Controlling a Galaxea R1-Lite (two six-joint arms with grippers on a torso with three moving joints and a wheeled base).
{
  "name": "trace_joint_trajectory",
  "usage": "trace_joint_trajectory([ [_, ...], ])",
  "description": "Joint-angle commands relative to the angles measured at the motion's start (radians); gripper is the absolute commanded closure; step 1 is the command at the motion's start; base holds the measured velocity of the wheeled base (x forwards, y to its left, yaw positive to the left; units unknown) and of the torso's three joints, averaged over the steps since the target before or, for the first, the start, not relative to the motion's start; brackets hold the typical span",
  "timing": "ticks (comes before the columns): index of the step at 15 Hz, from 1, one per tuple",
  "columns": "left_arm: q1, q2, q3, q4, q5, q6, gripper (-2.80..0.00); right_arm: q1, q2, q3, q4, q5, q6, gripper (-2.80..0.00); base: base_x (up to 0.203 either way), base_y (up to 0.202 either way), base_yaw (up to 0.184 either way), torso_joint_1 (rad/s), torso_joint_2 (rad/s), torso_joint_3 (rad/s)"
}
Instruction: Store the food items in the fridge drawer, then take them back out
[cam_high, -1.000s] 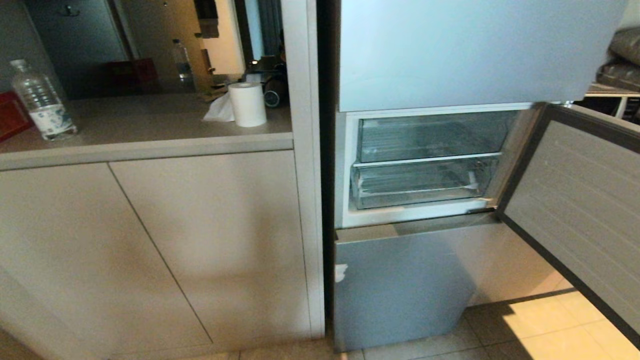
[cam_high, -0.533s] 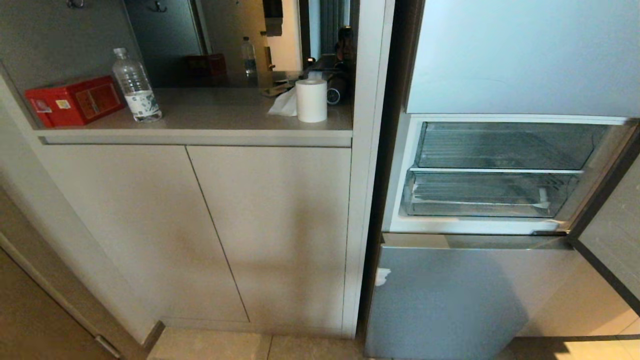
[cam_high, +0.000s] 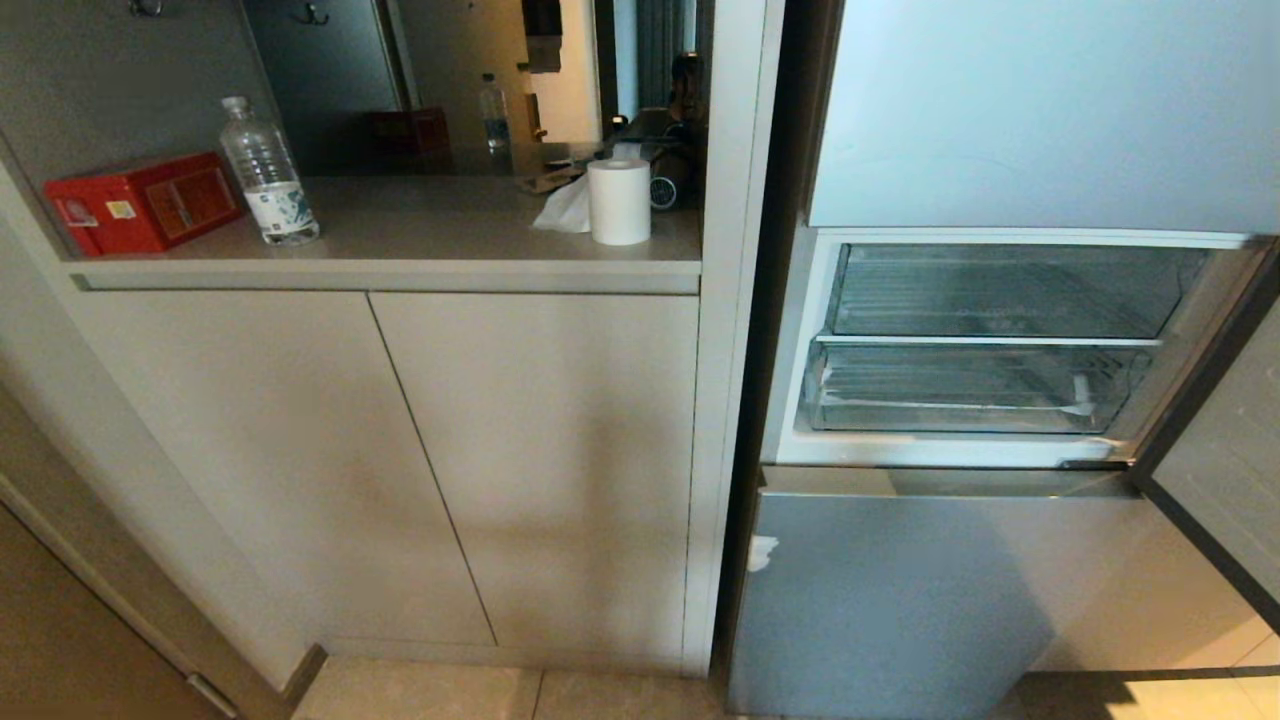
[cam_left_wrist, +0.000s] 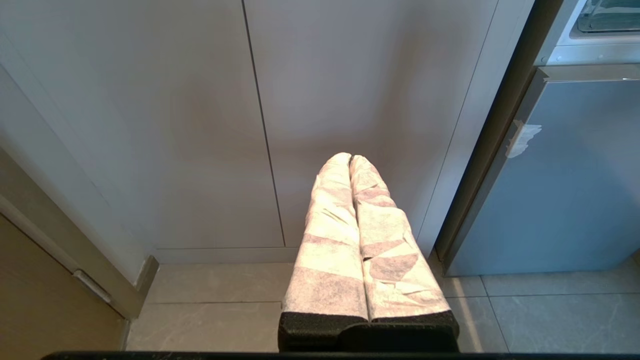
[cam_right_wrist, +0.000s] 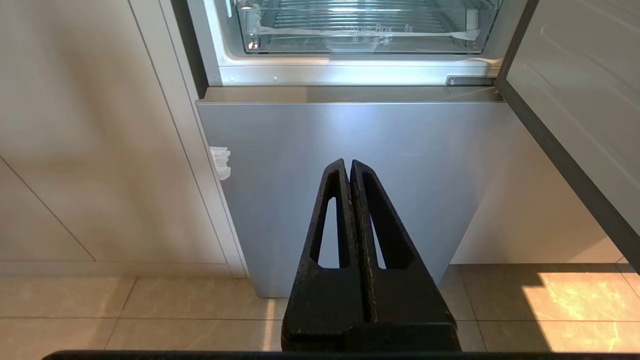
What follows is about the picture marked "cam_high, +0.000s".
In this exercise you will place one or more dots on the crumpled white tissue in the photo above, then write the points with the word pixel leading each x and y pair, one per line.
pixel 567 209

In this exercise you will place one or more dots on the black hair dryer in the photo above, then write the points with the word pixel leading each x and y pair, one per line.
pixel 672 185

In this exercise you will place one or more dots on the clear fridge drawer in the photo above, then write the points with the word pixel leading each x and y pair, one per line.
pixel 980 390
pixel 1010 290

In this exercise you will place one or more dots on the white paper towel roll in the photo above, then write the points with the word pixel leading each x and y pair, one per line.
pixel 619 201

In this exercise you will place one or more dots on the beige cabinet door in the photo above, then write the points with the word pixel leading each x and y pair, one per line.
pixel 280 470
pixel 560 470

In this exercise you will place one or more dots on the grey fridge door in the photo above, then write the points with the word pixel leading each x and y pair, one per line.
pixel 1040 110

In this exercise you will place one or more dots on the open fridge door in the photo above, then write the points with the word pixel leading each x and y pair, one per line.
pixel 1225 450

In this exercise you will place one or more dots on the silver fridge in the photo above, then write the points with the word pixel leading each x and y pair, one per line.
pixel 1000 400

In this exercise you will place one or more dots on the red cardboard box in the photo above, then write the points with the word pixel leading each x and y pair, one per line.
pixel 140 204

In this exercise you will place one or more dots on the clear plastic water bottle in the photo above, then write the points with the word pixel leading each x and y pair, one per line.
pixel 266 176

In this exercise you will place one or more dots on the silver fridge door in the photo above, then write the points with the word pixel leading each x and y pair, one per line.
pixel 900 600

